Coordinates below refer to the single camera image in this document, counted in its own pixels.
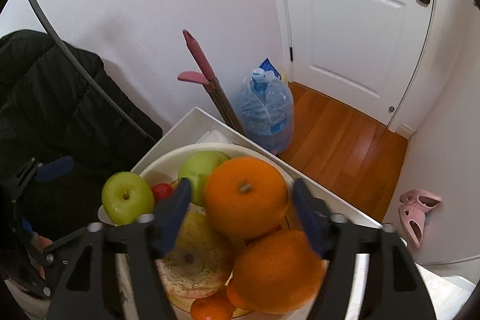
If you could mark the large orange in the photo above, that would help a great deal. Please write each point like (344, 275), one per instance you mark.
(245, 197)
(277, 274)

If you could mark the person's left hand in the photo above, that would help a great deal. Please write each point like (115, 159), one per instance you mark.
(39, 242)

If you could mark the small tangerine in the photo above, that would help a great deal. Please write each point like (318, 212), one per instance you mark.
(215, 307)

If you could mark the large orange back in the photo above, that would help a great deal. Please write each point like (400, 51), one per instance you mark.
(245, 197)

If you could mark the small green apple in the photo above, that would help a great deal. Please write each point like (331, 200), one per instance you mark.
(126, 196)

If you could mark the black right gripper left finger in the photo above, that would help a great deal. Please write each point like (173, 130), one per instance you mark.
(106, 272)

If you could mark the pink slippers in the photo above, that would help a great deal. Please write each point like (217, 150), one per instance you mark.
(414, 206)

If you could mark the blue water jug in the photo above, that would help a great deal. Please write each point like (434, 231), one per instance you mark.
(264, 105)

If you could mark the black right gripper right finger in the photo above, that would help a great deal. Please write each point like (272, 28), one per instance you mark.
(394, 288)

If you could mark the red cherry tomato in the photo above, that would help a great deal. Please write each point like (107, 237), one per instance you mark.
(162, 191)

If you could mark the brownish yellow apple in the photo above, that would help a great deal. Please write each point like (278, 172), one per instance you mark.
(201, 261)

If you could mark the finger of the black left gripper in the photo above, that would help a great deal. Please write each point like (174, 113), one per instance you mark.
(40, 172)

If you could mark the white door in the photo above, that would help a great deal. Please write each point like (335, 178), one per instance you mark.
(363, 53)

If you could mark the large green apple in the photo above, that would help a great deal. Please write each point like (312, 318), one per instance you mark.
(197, 168)

